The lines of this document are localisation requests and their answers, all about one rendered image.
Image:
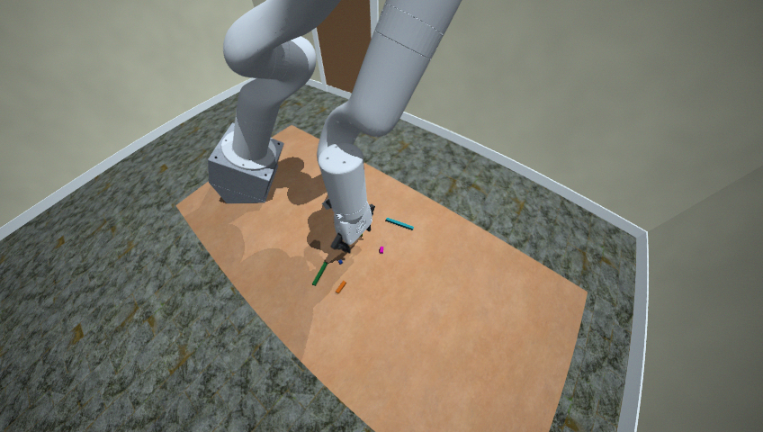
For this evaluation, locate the turquoise rod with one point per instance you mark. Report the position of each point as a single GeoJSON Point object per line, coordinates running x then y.
{"type": "Point", "coordinates": [400, 223]}

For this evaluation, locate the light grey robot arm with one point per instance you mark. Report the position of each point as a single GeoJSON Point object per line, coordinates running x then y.
{"type": "Point", "coordinates": [389, 75]}

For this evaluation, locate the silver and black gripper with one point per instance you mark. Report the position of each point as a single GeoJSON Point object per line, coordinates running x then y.
{"type": "Point", "coordinates": [351, 230]}

